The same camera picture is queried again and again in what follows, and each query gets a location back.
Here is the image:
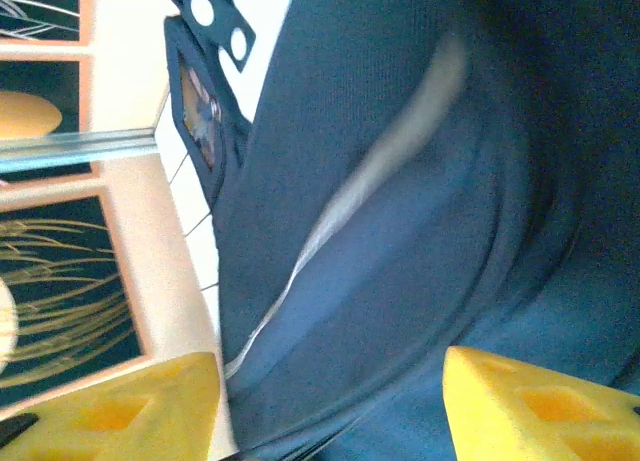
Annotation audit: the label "navy blue backpack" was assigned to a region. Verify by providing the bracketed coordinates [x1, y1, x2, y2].
[162, 0, 640, 461]

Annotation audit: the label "left aluminium corner post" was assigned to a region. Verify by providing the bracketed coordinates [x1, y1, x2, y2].
[0, 128, 157, 175]

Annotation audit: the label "dark panel with orange oval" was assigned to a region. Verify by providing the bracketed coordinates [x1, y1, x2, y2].
[0, 60, 81, 138]

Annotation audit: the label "dark panel orange circle leaves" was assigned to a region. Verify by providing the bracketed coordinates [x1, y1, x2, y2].
[0, 0, 81, 42]

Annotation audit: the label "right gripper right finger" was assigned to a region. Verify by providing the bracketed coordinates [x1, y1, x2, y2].
[443, 345, 640, 461]

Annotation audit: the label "dark panel large pale circle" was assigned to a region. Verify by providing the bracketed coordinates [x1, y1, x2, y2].
[0, 195, 146, 393]

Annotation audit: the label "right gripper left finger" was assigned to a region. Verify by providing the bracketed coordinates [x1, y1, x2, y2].
[0, 351, 221, 461]

